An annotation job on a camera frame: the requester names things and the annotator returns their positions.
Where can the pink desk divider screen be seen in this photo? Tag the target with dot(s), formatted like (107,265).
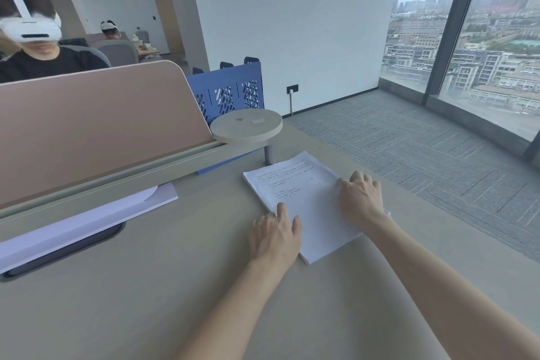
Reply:
(97,127)

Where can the person's left forearm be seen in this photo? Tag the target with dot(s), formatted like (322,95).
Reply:
(240,313)

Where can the person's right hand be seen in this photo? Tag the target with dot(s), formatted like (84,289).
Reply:
(363,199)

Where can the white paper sheet bundle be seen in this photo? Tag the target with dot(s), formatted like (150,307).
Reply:
(84,220)

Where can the stack of white printed papers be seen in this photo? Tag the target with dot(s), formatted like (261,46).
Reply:
(308,199)

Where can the black wall socket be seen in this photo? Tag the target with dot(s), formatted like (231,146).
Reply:
(293,88)

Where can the white headset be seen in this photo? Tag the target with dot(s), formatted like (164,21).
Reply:
(29,28)
(108,26)

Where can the person's left hand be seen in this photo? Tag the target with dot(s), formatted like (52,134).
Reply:
(274,241)

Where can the grey wooden desk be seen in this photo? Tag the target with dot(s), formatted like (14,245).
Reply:
(126,309)

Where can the black panel clip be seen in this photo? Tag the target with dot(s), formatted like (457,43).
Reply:
(251,60)
(198,70)
(226,65)

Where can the person's right forearm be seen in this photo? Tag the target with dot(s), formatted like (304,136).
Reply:
(447,288)

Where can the blue perforated metal panel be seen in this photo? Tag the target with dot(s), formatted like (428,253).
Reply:
(228,81)

